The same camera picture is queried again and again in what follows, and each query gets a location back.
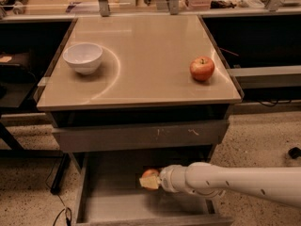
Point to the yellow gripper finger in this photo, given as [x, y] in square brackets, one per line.
[150, 182]

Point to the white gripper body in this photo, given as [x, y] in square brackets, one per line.
[166, 178]

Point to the orange fruit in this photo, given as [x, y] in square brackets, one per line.
[149, 172]

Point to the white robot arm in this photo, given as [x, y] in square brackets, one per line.
[282, 185]

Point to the open middle drawer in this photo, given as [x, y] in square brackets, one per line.
[110, 193]

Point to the grey drawer cabinet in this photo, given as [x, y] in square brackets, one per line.
[144, 77]

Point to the closed top drawer front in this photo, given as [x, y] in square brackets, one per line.
[140, 136]

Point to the black desk leg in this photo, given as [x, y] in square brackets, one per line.
[63, 164]

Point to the red apple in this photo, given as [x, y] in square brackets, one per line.
[202, 68]

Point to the black chair caster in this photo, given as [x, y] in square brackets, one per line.
[294, 152]

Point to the white ceramic bowl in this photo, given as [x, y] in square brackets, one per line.
[84, 58]

